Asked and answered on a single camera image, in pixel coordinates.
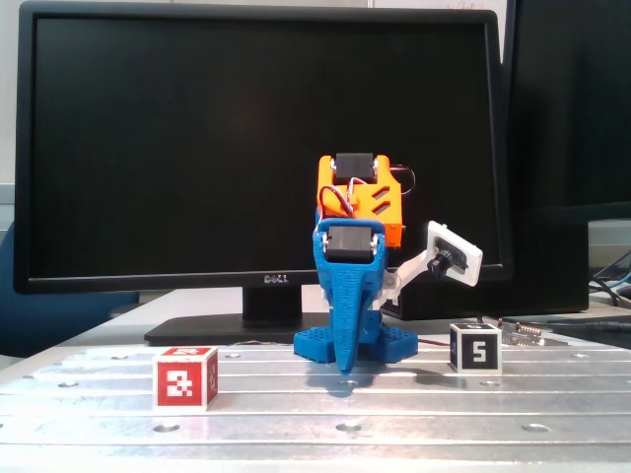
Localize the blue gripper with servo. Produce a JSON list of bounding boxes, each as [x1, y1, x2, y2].
[[312, 219, 387, 376]]

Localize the black cube with number five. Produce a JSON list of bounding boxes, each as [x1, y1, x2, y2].
[[449, 322, 503, 374]]

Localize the red cube with white pattern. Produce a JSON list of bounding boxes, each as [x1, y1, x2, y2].
[[151, 346, 220, 412]]

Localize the small bare circuit board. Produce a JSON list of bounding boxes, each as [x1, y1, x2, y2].
[[495, 318, 546, 347]]

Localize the black Dell monitor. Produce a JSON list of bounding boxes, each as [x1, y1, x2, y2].
[[13, 0, 514, 347]]

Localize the black monitor without logo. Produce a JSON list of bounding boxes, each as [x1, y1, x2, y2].
[[501, 0, 631, 223]]

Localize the aluminium slotted base plate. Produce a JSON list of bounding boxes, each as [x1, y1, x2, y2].
[[0, 344, 631, 473]]

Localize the blue network cables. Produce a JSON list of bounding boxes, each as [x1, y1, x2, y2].
[[589, 250, 631, 309]]

